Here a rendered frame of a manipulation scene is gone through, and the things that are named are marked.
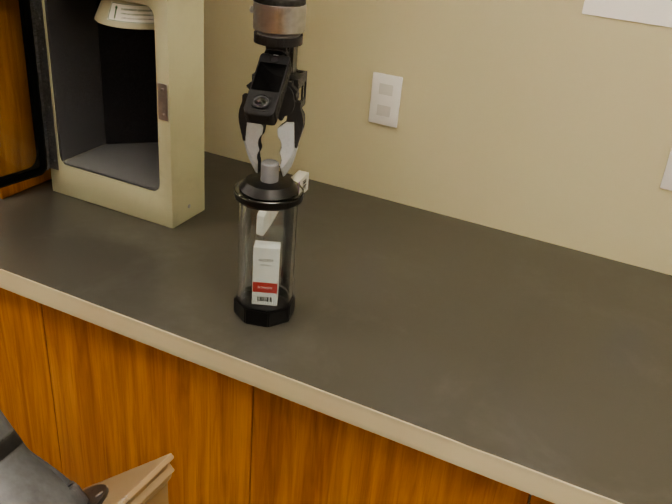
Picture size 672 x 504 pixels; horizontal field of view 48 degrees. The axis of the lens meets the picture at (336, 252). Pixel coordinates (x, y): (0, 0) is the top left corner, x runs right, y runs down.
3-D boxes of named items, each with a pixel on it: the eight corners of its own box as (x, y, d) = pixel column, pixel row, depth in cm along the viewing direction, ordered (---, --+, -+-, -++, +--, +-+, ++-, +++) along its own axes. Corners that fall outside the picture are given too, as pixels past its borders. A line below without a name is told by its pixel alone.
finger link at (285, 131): (308, 165, 120) (302, 109, 116) (299, 178, 115) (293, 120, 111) (289, 165, 121) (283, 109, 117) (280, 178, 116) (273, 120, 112)
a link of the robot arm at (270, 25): (299, 9, 103) (242, 2, 104) (297, 43, 105) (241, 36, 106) (311, 1, 109) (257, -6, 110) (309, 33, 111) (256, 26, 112)
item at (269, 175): (304, 194, 122) (306, 156, 119) (288, 218, 114) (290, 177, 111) (250, 185, 123) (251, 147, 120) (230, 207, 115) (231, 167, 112)
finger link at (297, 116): (308, 145, 114) (302, 87, 110) (305, 148, 113) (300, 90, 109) (277, 145, 115) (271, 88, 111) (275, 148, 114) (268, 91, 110)
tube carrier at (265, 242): (303, 294, 131) (310, 181, 121) (287, 327, 122) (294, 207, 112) (243, 284, 133) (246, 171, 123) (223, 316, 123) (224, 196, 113)
